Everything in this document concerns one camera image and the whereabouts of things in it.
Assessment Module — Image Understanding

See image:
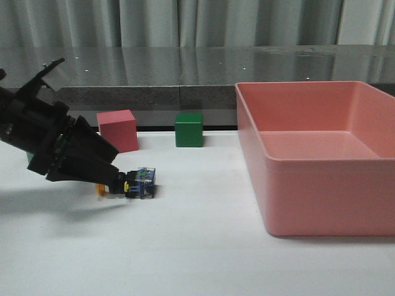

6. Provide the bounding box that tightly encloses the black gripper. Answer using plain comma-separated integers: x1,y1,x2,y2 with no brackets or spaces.
27,101,126,194

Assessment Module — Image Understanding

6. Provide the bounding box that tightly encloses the yellow push button switch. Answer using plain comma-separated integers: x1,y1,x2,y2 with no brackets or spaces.
96,167,156,199

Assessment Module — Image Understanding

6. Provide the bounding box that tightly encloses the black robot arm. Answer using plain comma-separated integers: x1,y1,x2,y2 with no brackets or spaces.
1,65,125,194

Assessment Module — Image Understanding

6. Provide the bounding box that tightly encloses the left green wooden cube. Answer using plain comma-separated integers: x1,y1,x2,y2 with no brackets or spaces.
26,152,35,164

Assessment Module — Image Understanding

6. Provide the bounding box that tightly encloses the green wooden cube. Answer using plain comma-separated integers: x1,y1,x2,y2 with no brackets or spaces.
175,113,203,147
26,152,35,164

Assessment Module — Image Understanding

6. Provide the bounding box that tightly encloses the pink wooden cube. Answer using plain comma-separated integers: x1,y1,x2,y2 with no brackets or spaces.
96,109,139,152

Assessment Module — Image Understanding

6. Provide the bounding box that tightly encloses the grey stone ledge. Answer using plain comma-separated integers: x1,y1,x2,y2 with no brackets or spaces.
1,45,394,131

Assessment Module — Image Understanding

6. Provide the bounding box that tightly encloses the right green wooden cube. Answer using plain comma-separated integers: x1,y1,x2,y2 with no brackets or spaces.
175,113,203,147

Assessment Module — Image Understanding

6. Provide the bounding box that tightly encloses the grey curtain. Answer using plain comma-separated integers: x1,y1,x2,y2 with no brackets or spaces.
1,1,394,47

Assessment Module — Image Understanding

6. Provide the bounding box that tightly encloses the pink plastic bin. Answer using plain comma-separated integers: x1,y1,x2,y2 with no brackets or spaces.
235,81,394,236

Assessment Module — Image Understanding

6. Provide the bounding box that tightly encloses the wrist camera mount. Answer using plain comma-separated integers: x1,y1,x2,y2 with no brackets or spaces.
17,57,69,95

